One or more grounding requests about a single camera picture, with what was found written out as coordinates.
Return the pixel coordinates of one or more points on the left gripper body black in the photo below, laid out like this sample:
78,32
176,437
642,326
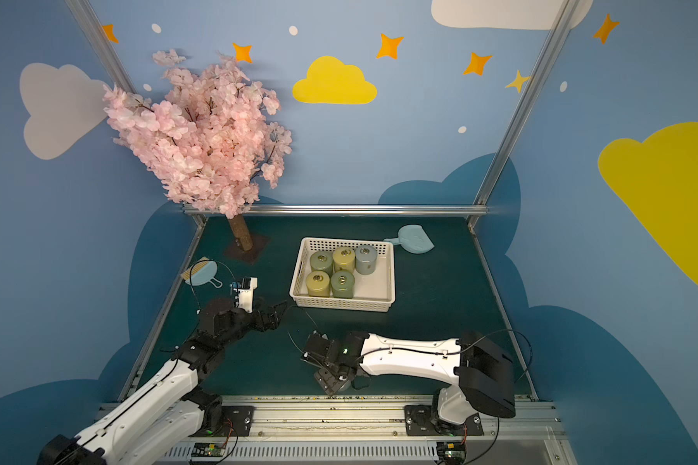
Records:
261,317

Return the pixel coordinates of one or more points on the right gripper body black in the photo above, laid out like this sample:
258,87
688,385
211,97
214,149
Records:
315,352

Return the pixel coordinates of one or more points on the olive yellow tea canister front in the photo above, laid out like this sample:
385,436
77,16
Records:
318,284

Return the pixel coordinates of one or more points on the white perforated plastic basket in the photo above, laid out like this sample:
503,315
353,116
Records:
375,292

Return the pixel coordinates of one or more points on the green tea canister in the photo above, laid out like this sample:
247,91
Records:
322,261
343,284

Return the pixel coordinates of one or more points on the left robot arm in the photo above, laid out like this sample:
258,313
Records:
171,405

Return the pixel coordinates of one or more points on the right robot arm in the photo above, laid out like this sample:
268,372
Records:
478,374

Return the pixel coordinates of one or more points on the green tea canister back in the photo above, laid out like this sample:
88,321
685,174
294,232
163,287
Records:
322,261

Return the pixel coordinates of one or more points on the yellow tea canister back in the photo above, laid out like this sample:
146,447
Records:
344,259

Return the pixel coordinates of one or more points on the grey-blue tea canister back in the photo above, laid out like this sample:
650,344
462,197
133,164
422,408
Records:
366,259

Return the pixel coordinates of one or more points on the teal hand brush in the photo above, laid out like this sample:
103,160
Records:
202,273

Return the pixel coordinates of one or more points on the left controller board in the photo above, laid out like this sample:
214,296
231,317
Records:
208,452

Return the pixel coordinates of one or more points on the controller board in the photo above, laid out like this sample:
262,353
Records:
450,453
208,452

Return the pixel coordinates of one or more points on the teal dustpan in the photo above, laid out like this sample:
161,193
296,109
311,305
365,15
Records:
413,239

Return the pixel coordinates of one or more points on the right controller board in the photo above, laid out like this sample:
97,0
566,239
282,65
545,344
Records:
450,453

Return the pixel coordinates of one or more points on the pink cherry blossom tree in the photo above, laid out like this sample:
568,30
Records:
208,140

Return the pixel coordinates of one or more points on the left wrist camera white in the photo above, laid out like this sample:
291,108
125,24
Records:
243,291

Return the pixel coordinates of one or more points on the dark metal tree base plate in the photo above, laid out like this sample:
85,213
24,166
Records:
234,250

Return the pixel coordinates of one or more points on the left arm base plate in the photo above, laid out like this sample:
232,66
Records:
235,419

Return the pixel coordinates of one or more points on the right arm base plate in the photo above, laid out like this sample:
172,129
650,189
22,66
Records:
422,420

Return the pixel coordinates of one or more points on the aluminium front rail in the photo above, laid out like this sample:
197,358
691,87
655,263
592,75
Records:
371,428

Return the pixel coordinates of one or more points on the back aluminium frame bar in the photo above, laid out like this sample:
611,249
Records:
370,210

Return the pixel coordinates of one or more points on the left aluminium frame post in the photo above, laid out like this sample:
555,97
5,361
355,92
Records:
93,30

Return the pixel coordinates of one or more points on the aluminium frame post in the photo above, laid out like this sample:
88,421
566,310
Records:
93,30
543,66

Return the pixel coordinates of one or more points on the right aluminium frame post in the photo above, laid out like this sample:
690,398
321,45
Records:
543,66

